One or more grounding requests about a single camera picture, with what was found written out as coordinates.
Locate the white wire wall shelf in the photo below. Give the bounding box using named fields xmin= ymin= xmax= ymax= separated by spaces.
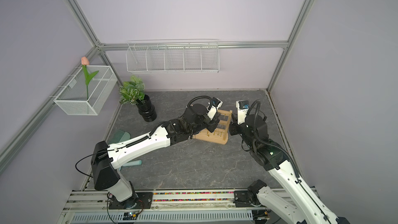
xmin=126 ymin=39 xmax=220 ymax=73

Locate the black plant pot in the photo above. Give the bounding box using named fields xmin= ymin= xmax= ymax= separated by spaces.
xmin=136 ymin=94 xmax=157 ymax=122

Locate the white cable duct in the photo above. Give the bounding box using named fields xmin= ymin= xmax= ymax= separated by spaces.
xmin=70 ymin=210 xmax=254 ymax=224

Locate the white mesh wall basket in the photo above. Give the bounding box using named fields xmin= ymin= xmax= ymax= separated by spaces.
xmin=53 ymin=65 xmax=117 ymax=116

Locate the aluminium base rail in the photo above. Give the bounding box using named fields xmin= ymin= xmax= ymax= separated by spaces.
xmin=62 ymin=188 xmax=324 ymax=212

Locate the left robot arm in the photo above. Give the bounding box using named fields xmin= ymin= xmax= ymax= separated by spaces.
xmin=88 ymin=95 xmax=222 ymax=202

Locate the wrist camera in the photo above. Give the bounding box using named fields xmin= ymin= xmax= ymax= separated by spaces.
xmin=207 ymin=97 xmax=223 ymax=120
xmin=236 ymin=100 xmax=250 ymax=124

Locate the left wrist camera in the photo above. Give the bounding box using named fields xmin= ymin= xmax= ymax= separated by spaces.
xmin=207 ymin=97 xmax=223 ymax=120

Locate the wooden jewelry display stand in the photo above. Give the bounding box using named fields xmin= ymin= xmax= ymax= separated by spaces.
xmin=193 ymin=110 xmax=233 ymax=145

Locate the green artificial potted plant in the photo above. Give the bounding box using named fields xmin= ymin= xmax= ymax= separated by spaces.
xmin=119 ymin=75 xmax=145 ymax=105

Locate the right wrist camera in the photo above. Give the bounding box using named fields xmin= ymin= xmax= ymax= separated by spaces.
xmin=236 ymin=100 xmax=250 ymax=124

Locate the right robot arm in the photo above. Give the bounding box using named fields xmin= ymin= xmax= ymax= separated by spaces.
xmin=230 ymin=100 xmax=349 ymax=224

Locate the teal dustpan brush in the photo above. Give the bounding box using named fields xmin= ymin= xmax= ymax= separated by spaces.
xmin=108 ymin=130 xmax=131 ymax=144

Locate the pink artificial tulip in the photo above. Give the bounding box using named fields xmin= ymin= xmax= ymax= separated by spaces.
xmin=81 ymin=57 xmax=99 ymax=100

